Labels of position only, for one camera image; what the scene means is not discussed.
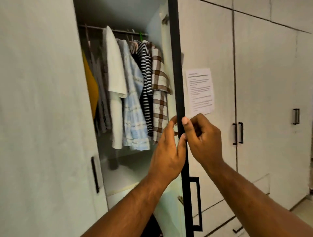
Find metal wardrobe hanging rail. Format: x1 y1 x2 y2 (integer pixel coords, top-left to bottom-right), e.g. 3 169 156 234
77 23 150 36

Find person's left hand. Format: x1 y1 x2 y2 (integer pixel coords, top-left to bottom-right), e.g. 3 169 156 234
147 116 187 188

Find brown white plaid shirt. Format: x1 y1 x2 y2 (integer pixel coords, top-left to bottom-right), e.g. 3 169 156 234
151 45 173 143

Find white wooden wardrobe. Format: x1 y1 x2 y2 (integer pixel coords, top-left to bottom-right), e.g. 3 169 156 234
0 0 313 237

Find cream white garment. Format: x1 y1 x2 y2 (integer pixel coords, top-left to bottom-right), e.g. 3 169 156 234
103 25 129 150

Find light blue garment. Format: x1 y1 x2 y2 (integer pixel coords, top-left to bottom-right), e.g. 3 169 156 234
117 39 151 151

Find white paper door notice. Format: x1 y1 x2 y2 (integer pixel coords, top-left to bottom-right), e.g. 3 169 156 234
182 68 216 119

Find grey garment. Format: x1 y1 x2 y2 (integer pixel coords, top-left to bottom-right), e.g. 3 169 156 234
90 46 112 135

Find person's right hand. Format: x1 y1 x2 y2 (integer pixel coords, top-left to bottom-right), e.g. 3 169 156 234
181 113 225 172

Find pink and yellow garment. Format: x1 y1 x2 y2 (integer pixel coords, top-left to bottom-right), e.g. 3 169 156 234
82 51 100 119

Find folded black clothes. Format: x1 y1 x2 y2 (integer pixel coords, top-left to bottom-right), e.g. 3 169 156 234
142 214 164 237

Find black white striped garment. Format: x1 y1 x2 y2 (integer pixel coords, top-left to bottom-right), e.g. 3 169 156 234
136 41 155 138

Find person's right forearm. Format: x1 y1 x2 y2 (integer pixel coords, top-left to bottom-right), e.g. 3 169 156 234
205 163 313 237

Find person's left forearm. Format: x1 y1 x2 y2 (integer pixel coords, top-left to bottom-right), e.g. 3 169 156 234
81 176 172 237

